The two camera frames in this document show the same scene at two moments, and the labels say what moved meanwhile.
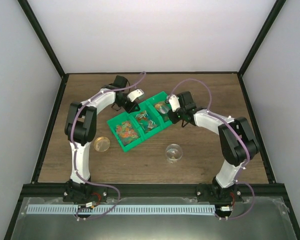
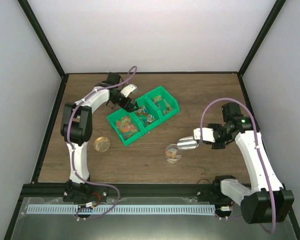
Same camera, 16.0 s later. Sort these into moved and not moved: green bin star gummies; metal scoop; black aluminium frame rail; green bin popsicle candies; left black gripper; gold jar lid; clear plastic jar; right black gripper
Moved: green bin popsicle candies; right black gripper; green bin star gummies; metal scoop
Not moved: gold jar lid; black aluminium frame rail; clear plastic jar; left black gripper
